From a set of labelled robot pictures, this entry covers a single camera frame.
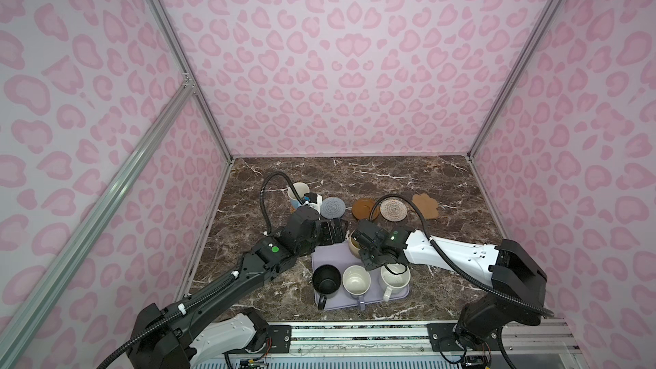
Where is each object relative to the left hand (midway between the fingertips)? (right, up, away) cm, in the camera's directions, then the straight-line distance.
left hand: (339, 221), depth 75 cm
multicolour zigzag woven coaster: (+21, 0, +25) cm, 33 cm away
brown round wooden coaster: (+9, 0, +24) cm, 26 cm away
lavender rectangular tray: (-1, -13, +12) cm, 18 cm away
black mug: (-4, -20, +8) cm, 22 cm away
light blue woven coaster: (-3, +1, +26) cm, 26 cm away
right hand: (+9, -13, +7) cm, 18 cm away
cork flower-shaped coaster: (+36, +1, +31) cm, 48 cm away
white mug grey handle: (+6, -21, +8) cm, 23 cm away
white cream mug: (+18, -21, +7) cm, 29 cm away
